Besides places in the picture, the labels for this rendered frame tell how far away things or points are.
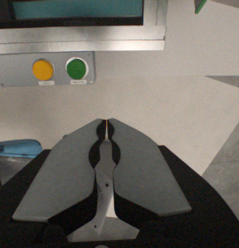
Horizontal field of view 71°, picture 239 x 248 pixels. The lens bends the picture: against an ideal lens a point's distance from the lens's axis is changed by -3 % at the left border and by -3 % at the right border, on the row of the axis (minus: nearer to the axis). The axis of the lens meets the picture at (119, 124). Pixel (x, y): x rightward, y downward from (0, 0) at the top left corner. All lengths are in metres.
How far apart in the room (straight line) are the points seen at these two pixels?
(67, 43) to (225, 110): 0.51
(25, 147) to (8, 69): 0.17
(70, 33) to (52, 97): 0.22
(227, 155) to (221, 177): 0.32
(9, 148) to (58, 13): 0.27
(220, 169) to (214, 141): 1.58
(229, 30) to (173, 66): 0.17
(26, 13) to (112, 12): 0.16
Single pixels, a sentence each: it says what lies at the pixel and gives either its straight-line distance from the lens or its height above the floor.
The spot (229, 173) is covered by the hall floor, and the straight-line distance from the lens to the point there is 2.40.
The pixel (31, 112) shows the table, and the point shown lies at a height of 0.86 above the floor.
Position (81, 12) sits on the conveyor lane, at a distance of 0.40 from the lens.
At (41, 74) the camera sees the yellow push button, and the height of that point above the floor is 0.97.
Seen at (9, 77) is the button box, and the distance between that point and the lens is 0.44.
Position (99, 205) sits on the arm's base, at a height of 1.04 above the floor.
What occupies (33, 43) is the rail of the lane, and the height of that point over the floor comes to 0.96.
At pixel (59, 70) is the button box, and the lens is 0.40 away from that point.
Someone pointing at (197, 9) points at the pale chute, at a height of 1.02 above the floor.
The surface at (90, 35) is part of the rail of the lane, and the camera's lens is 0.38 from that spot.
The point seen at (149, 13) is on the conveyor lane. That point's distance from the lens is 0.39.
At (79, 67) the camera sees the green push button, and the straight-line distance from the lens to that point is 0.38.
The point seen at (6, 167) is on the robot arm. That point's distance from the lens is 0.39.
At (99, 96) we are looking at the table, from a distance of 0.51.
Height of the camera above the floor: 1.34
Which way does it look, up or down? 61 degrees down
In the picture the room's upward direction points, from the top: 173 degrees clockwise
